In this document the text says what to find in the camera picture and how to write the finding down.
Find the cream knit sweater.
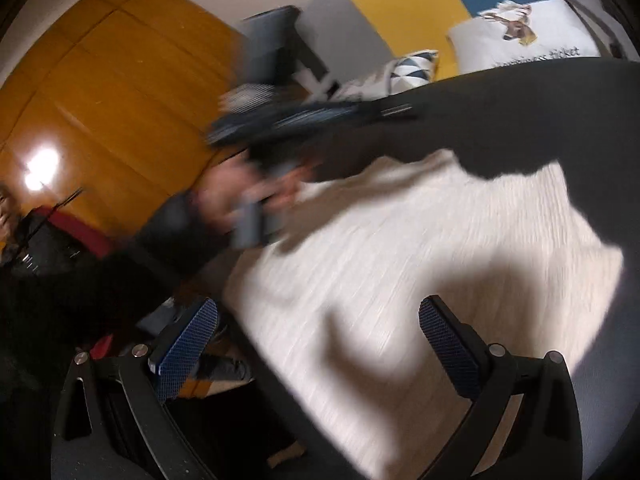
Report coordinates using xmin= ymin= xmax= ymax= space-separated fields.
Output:
xmin=221 ymin=148 xmax=626 ymax=480

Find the person left hand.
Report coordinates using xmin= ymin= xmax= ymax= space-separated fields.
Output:
xmin=190 ymin=153 xmax=314 ymax=234

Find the triangle pattern pillow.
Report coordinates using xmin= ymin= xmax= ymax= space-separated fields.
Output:
xmin=328 ymin=49 xmax=441 ymax=104

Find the grey yellow blue sofa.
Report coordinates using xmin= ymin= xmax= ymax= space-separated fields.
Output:
xmin=294 ymin=0 xmax=639 ymax=102

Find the white deer print pillow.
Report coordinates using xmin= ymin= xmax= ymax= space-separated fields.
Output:
xmin=448 ymin=0 xmax=600 ymax=74

